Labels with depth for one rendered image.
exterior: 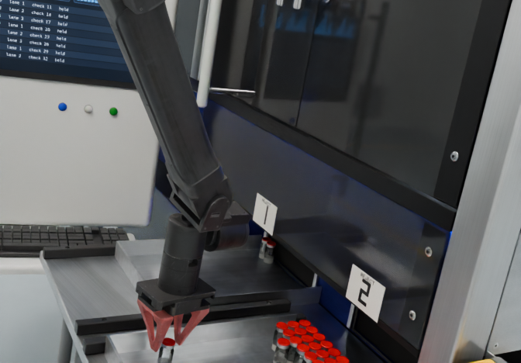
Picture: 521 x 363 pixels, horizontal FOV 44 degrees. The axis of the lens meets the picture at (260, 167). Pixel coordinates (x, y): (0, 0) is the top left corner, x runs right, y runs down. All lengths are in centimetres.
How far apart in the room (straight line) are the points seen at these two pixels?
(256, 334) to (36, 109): 78
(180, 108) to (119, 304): 53
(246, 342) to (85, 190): 71
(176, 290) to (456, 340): 39
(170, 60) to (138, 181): 99
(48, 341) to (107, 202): 116
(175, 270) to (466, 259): 39
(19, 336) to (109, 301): 160
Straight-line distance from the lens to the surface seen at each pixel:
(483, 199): 86
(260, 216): 132
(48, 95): 160
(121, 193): 168
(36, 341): 274
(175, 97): 73
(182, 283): 92
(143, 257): 137
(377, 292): 102
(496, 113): 85
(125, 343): 105
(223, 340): 111
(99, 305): 118
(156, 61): 70
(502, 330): 98
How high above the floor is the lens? 145
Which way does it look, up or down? 15 degrees down
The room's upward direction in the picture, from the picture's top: 10 degrees clockwise
